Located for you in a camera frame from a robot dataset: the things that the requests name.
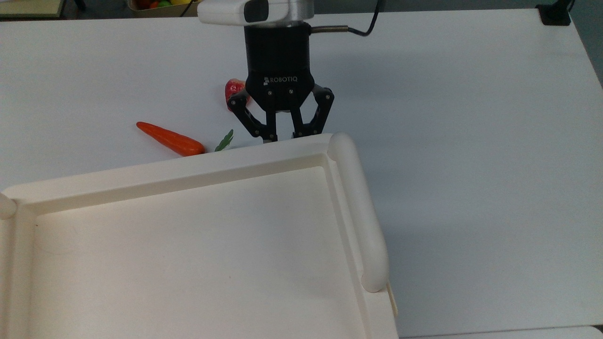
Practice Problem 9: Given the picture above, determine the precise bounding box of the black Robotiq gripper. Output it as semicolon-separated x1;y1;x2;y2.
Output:
227;23;335;143

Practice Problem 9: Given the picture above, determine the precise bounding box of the bin of toy fruit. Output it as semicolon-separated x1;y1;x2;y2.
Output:
127;0;202;19

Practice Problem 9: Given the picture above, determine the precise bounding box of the black corner clamp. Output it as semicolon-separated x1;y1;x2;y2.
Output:
536;0;574;27

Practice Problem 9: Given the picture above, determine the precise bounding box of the white plastic tray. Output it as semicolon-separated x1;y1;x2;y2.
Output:
0;133;400;339

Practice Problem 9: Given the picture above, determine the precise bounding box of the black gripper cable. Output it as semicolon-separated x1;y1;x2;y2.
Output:
310;0;385;38

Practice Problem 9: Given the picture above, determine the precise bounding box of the red pink toy fruit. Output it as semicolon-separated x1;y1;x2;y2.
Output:
225;79;251;112

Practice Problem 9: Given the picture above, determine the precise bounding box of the light wooden panel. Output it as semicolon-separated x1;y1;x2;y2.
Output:
0;0;67;19

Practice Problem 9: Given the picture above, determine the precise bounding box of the orange toy carrot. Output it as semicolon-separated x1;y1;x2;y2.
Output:
136;121;235;157

